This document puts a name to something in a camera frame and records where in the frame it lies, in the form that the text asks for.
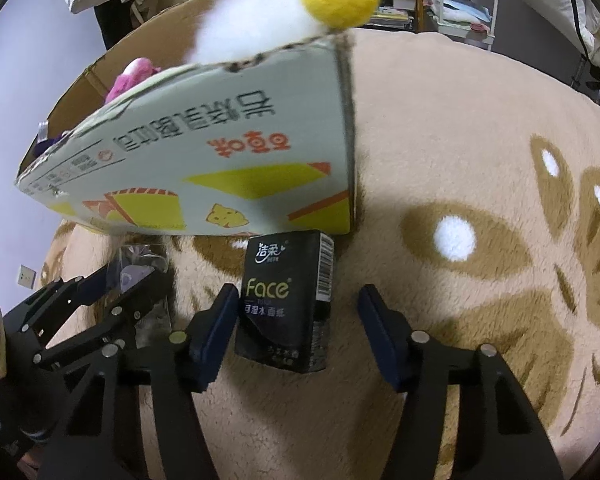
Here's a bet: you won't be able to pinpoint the black cable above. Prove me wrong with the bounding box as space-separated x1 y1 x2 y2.
557 0 593 61

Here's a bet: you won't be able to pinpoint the white black-faced sheep plush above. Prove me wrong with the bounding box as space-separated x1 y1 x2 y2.
194 0 331 66

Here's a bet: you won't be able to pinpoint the small clear plastic packet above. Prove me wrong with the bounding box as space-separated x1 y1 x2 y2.
111 244 173 341

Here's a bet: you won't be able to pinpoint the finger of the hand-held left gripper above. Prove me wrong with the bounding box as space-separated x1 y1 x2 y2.
2 259 127 342
32 271 175 372

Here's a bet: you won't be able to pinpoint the purple blindfolded plush doll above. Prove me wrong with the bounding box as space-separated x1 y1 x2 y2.
34 120 73 158

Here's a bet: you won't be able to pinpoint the beige flower patterned carpet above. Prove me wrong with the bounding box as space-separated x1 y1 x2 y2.
37 27 600 480

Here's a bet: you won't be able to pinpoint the pink plush toy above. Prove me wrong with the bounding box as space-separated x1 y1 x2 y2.
104 57 161 103

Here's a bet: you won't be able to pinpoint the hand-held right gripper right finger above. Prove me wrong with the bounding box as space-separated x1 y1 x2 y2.
356 284 566 480

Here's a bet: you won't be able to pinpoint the stack of papers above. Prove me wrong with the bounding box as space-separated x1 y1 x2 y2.
370 7 416 31

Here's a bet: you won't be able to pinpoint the printed cardboard box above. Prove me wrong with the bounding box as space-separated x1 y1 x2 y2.
14 30 358 237

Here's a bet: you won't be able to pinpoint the beige hanging trousers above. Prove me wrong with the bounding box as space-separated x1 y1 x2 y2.
130 0 206 26

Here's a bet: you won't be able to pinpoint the black tissue pack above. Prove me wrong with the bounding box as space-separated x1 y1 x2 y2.
234 230 336 374

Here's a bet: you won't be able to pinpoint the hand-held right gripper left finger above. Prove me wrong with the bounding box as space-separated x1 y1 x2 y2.
39 282 241 480

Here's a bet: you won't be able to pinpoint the black hanging coat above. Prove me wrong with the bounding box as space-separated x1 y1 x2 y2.
95 2 136 51

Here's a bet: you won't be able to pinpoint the white trolley cart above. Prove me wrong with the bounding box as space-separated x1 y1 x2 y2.
422 0 501 52

